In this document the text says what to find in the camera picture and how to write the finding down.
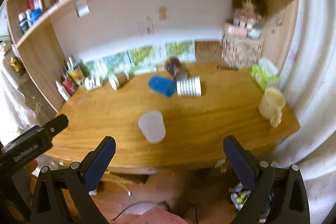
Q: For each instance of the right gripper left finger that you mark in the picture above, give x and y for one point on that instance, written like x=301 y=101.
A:
x=81 y=180

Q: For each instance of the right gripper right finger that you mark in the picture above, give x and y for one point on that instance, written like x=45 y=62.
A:
x=258 y=177

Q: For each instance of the white plastic cup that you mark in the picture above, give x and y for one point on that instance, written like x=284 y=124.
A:
x=152 y=126

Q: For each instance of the panda print white cup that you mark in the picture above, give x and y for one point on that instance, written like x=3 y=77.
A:
x=93 y=83

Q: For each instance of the brown sleeve paper cup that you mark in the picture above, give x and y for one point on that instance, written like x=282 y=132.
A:
x=118 y=80

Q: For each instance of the checkered paper cup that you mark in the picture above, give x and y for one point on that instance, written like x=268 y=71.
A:
x=189 y=87

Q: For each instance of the blue plastic cup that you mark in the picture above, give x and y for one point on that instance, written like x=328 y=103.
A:
x=162 y=85

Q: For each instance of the dark patterned paper cup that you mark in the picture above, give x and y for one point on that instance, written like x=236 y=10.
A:
x=175 y=69

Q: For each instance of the white small bottle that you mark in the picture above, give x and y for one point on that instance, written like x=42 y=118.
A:
x=63 y=92

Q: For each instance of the red pink tube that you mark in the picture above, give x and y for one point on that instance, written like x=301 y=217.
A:
x=70 y=88

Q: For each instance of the cream ceramic mug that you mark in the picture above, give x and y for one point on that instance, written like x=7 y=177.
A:
x=271 y=106

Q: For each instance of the green tissue pack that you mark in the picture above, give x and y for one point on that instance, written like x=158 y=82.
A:
x=265 y=74

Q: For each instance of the white curtain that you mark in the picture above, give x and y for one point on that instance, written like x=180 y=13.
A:
x=308 y=83

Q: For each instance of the dark blue bottle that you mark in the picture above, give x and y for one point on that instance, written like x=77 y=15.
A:
x=23 y=22

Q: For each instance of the black pen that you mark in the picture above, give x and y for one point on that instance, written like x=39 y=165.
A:
x=226 y=68

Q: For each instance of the letter print fabric bag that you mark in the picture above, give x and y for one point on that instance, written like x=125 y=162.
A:
x=240 y=52

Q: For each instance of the grape picture card strip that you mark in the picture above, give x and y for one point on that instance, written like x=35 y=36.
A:
x=144 y=59

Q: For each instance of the wooden desk hutch shelf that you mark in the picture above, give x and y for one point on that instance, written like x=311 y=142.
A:
x=90 y=29

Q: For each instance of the brown drawing card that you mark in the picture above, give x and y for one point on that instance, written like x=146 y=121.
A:
x=208 y=52

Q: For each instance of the pink round box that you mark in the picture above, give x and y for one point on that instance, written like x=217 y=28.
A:
x=234 y=30

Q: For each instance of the brown haired doll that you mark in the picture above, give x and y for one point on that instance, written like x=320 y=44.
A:
x=248 y=13

